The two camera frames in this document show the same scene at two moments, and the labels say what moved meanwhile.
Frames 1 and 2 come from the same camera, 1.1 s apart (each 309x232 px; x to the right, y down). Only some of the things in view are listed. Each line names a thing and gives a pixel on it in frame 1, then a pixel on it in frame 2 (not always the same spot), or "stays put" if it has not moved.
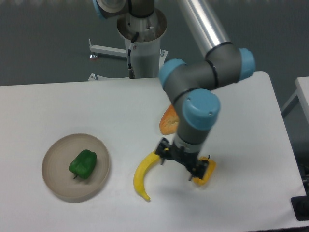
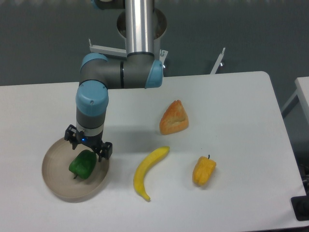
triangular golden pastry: x=169 y=121 stays put
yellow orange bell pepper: x=209 y=172 stays put
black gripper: x=166 y=150 -> x=95 y=142
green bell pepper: x=84 y=165 stays put
